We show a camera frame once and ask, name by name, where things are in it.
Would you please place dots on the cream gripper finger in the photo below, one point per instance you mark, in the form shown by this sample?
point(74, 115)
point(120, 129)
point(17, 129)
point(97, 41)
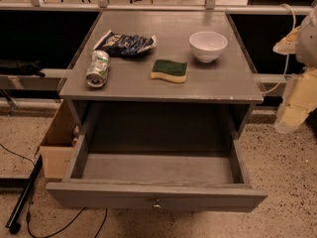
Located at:
point(287, 45)
point(298, 101)

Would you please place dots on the white rounded gripper body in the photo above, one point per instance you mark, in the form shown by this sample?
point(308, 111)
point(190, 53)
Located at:
point(307, 44)

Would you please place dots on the grey top drawer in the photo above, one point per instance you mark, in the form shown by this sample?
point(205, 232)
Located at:
point(186, 155)

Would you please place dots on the white ceramic bowl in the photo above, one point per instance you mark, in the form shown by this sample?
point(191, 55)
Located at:
point(207, 46)

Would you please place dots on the green and yellow sponge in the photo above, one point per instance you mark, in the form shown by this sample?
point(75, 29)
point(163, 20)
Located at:
point(169, 70)

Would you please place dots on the grey wooden cabinet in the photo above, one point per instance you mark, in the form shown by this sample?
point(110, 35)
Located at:
point(228, 79)

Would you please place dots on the crumpled blue chip bag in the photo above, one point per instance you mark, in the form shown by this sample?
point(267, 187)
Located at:
point(120, 45)

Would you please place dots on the crushed silver soda can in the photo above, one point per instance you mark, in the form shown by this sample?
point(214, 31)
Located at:
point(98, 70)

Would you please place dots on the brown cardboard box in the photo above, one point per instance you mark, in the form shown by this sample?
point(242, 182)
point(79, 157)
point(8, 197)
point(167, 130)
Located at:
point(57, 145)

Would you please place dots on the black bar on floor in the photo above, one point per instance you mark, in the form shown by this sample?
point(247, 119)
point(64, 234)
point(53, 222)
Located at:
point(27, 185)

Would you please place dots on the metal frame railing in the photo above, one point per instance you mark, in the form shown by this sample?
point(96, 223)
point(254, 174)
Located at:
point(158, 4)

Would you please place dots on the black object on rail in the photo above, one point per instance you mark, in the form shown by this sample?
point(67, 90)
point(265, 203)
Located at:
point(19, 67)

